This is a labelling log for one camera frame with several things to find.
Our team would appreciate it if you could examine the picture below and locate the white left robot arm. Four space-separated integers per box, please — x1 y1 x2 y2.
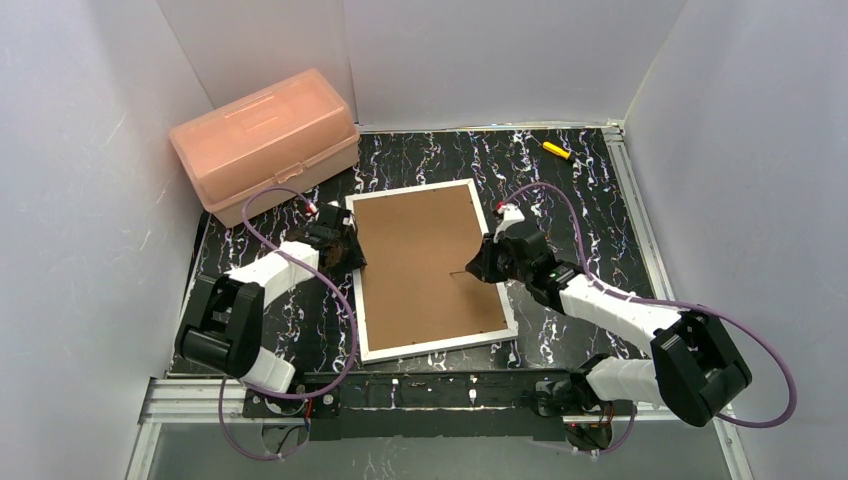
174 203 366 399

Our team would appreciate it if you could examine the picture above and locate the pink plastic storage box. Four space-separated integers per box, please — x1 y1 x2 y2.
169 69 359 228

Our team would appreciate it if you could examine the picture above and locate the aluminium rail frame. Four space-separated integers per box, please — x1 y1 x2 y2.
125 119 757 480

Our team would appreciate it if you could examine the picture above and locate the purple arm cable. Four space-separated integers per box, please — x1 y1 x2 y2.
496 182 798 458
217 186 360 463

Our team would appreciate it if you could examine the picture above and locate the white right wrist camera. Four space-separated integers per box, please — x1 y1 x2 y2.
494 202 525 243

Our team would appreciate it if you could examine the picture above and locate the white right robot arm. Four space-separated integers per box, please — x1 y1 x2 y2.
465 223 752 426

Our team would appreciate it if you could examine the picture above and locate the white picture frame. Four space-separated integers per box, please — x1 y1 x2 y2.
345 179 518 364

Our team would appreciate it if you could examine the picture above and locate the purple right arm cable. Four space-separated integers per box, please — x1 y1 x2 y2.
496 182 798 458

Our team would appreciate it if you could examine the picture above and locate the yellow screwdriver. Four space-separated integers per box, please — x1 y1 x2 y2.
542 141 575 161

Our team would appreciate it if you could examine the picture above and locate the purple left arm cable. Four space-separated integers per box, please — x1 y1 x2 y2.
217 186 360 463

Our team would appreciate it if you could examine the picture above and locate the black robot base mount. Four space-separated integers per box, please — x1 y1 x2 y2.
241 370 631 443

